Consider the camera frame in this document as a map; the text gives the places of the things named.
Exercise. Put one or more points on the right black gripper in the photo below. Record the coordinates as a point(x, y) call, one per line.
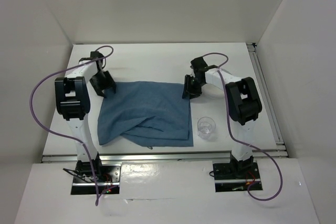
point(187, 88)

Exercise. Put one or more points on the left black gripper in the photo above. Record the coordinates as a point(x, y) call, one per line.
point(109, 83)

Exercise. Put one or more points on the blue cloth napkin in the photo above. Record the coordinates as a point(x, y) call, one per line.
point(147, 114)

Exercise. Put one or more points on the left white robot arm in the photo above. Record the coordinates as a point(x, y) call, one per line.
point(73, 103)

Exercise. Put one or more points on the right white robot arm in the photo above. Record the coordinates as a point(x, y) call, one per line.
point(243, 106)

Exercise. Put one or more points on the clear drinking glass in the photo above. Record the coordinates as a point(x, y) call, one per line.
point(206, 128)

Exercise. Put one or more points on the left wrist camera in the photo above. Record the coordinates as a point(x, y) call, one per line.
point(100, 59)

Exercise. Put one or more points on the aluminium right side rail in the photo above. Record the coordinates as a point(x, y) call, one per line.
point(267, 98)

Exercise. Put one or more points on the aluminium rail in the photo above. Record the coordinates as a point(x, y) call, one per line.
point(213, 156)
point(267, 98)

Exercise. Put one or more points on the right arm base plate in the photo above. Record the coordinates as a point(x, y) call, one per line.
point(225, 180)

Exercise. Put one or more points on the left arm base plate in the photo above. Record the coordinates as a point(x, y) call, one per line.
point(108, 179)

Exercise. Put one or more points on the aluminium front rail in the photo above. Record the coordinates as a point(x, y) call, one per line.
point(213, 156)

